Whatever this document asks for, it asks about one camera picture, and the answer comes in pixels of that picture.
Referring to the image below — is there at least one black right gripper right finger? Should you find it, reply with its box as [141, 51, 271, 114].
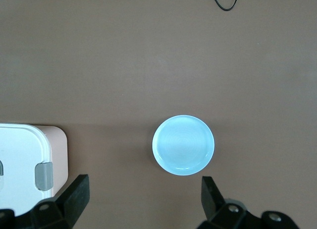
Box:
[198, 175, 301, 229]

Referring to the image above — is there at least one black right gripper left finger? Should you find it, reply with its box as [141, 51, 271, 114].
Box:
[0, 173, 91, 229]

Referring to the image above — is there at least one light blue round plate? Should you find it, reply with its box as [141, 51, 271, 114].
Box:
[152, 114, 215, 176]

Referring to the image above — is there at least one white lidded pink lunch box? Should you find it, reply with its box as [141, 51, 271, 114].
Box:
[0, 123, 68, 215]

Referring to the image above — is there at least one thin black looped cable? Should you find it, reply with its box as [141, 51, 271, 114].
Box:
[207, 0, 241, 11]

